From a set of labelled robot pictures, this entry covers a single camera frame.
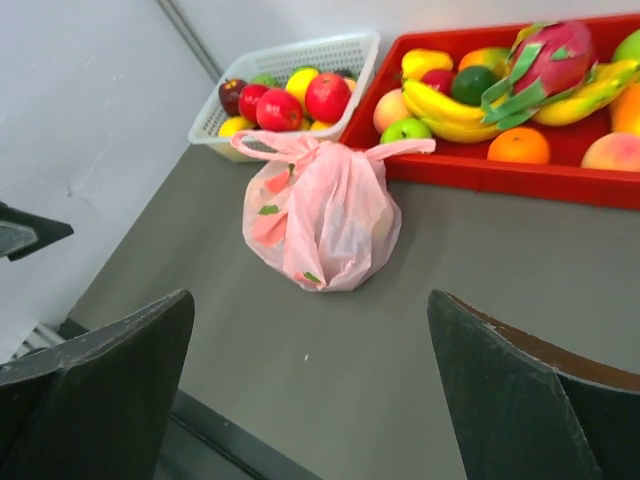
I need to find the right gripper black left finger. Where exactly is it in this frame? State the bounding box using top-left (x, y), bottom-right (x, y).
top-left (1, 290), bottom-right (194, 479)

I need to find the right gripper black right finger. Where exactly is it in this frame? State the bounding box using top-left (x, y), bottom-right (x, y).
top-left (427, 290), bottom-right (639, 479)

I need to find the pink plastic bag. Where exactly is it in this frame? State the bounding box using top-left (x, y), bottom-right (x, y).
top-left (230, 131), bottom-right (436, 292)

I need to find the orange fruit in tray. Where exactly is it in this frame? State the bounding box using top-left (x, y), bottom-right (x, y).
top-left (487, 127), bottom-right (551, 165)

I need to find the pink dragon fruit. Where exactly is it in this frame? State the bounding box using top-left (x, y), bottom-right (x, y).
top-left (480, 21), bottom-right (597, 130)

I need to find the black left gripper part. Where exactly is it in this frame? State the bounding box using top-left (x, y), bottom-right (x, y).
top-left (1, 202), bottom-right (74, 262)

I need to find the peach right in tray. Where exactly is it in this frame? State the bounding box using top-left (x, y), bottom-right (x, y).
top-left (581, 133), bottom-right (640, 173)

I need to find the peach in tray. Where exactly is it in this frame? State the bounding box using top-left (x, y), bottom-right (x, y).
top-left (373, 88), bottom-right (412, 134)
top-left (581, 133), bottom-right (640, 173)

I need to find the red plastic tray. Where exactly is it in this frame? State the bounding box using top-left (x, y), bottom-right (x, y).
top-left (340, 24), bottom-right (639, 210)

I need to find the yellow banana bunch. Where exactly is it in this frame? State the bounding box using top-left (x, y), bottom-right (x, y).
top-left (402, 59), bottom-right (639, 144)

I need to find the green apple in tray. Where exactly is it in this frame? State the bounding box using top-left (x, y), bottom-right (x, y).
top-left (380, 117), bottom-right (432, 144)

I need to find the yellow lemon front left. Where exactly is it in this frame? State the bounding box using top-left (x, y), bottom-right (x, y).
top-left (217, 116), bottom-right (255, 138)

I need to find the orange yellow mango right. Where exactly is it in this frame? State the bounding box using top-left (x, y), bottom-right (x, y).
top-left (609, 83), bottom-right (640, 135)

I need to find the peach left in tray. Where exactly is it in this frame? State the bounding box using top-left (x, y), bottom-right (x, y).
top-left (373, 88), bottom-right (412, 134)

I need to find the dark green lime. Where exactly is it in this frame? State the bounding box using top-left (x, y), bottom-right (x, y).
top-left (451, 65), bottom-right (499, 106)

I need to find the red strawberry in tray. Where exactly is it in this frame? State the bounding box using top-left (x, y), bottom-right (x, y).
top-left (420, 69), bottom-right (455, 96)

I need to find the dark red apple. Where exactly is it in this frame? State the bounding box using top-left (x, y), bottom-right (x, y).
top-left (218, 78), bottom-right (247, 117)

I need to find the red apple front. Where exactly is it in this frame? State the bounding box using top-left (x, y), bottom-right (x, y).
top-left (256, 89), bottom-right (304, 132)

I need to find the red apple left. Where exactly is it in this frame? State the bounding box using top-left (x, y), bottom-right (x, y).
top-left (238, 83), bottom-right (270, 124)

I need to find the yellow lemon front right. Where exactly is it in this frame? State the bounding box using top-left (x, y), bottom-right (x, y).
top-left (299, 118), bottom-right (333, 131)

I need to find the yellow orange mango back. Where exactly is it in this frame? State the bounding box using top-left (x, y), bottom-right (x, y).
top-left (458, 47), bottom-right (510, 78)

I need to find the yellow bell pepper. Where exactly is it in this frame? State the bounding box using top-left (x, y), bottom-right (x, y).
top-left (401, 48), bottom-right (454, 80)

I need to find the green apple in basket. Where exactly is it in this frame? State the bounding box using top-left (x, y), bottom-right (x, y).
top-left (250, 74), bottom-right (279, 88)

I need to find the red apple right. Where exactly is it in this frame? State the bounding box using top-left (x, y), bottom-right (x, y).
top-left (305, 73), bottom-right (351, 123)

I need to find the large green apple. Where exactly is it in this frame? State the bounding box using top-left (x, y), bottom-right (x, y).
top-left (612, 30), bottom-right (640, 62)

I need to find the yellow lemon in basket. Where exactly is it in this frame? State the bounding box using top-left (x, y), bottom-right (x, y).
top-left (285, 67), bottom-right (320, 113)

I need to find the white perforated plastic basket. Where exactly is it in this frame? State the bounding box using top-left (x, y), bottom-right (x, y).
top-left (188, 31), bottom-right (381, 163)

